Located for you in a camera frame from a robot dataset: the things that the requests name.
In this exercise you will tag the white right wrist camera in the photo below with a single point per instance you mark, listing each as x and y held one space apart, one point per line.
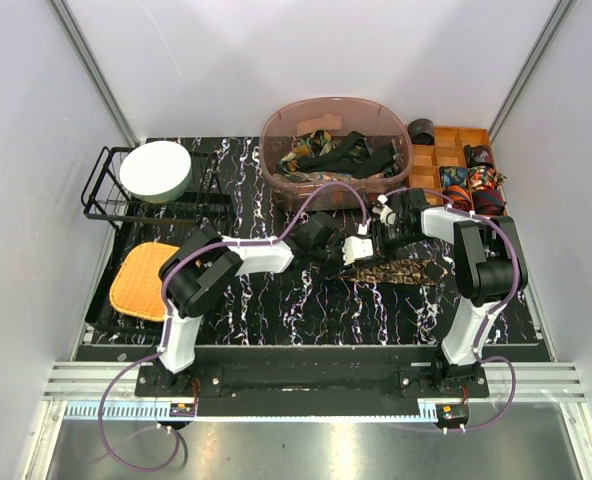
386 215

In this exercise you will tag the maroon striped rolled tie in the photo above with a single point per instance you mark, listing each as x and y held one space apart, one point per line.
489 202

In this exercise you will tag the black tie in tub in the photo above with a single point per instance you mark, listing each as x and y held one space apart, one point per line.
383 162

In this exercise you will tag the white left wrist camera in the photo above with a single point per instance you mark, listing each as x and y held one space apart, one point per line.
358 247

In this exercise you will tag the dark maroon rolled tie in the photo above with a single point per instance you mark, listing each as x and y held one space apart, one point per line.
478 155

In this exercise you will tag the dark grey rolled tie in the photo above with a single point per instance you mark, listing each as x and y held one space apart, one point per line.
422 132

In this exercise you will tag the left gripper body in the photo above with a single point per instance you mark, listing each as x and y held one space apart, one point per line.
328 259

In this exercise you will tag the brown translucent plastic tub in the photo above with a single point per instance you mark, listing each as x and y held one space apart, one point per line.
339 116

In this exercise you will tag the white round container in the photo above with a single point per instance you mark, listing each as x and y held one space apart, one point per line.
156 172

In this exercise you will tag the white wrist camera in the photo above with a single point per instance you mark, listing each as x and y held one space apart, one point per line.
386 215
358 247

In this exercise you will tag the colourful patterned tie in tub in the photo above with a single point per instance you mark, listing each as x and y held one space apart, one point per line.
319 156

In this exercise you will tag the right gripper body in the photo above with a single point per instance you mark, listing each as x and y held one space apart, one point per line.
387 239

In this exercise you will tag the blue patterned rolled tie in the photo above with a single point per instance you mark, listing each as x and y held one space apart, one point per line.
453 176

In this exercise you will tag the orange striped rolled tie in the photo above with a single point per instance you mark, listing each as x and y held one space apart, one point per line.
459 198

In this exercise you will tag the orange wooden divided tray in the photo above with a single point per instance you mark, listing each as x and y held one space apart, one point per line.
447 151

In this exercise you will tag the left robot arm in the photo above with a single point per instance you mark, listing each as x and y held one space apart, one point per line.
195 277

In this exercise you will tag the red floral rolled tie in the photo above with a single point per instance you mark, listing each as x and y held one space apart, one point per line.
485 177

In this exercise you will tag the orange woven bamboo tray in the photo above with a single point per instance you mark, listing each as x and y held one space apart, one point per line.
136 289

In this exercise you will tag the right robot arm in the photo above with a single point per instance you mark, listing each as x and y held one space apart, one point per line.
489 269

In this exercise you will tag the brown floral patterned tie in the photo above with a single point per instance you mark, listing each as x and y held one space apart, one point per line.
418 272

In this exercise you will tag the black wire dish rack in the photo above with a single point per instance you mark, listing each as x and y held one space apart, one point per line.
201 199

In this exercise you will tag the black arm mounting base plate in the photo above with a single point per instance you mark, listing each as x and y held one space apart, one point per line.
407 371

